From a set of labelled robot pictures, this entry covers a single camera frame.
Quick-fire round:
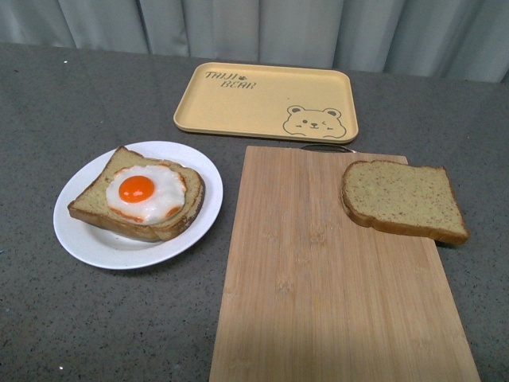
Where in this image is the bread slice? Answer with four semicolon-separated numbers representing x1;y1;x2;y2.
68;146;205;242
341;160;470;245

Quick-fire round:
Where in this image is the white round plate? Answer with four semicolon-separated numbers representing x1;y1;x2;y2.
53;141;223;270

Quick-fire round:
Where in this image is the yellow bear tray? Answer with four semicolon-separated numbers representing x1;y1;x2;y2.
173;62;359;143

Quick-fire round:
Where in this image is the fried egg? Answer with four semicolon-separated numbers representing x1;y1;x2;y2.
106;165;187;225

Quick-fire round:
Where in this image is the wooden cutting board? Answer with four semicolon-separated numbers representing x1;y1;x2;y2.
210;146;479;381

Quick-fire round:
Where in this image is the grey curtain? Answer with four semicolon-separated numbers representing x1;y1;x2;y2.
1;1;508;82

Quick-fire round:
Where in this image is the metal cutting board handle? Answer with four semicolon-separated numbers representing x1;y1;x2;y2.
301;144;356;154

